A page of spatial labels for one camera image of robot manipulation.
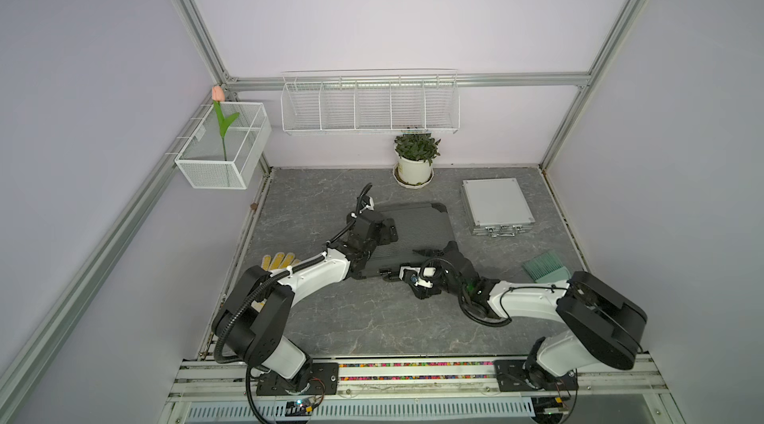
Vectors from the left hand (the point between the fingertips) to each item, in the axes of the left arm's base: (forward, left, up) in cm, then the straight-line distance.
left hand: (383, 226), depth 90 cm
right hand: (-10, -9, -3) cm, 13 cm away
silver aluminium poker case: (+9, -39, -6) cm, 41 cm away
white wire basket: (+17, +43, +20) cm, 51 cm away
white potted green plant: (+26, -13, +6) cm, 29 cm away
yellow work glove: (-4, +35, -11) cm, 37 cm away
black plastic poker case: (+2, -12, -4) cm, 13 cm away
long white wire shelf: (+39, +2, +18) cm, 43 cm away
